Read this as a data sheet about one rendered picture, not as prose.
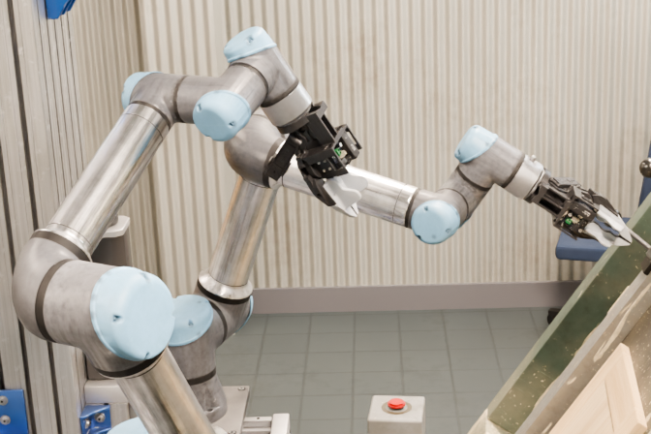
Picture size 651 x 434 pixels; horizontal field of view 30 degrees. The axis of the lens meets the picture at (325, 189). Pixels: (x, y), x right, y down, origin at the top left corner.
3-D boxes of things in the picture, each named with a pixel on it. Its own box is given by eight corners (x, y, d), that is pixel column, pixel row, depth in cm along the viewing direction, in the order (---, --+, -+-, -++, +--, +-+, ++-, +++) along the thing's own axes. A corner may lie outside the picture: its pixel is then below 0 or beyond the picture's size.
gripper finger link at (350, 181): (378, 208, 201) (349, 166, 197) (350, 217, 204) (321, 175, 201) (384, 197, 203) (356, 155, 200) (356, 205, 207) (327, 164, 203)
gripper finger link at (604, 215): (633, 251, 220) (590, 224, 220) (630, 240, 226) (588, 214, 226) (643, 237, 219) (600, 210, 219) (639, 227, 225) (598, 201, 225)
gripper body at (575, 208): (578, 244, 220) (522, 208, 219) (575, 229, 228) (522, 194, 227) (604, 210, 217) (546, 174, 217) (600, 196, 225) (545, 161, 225)
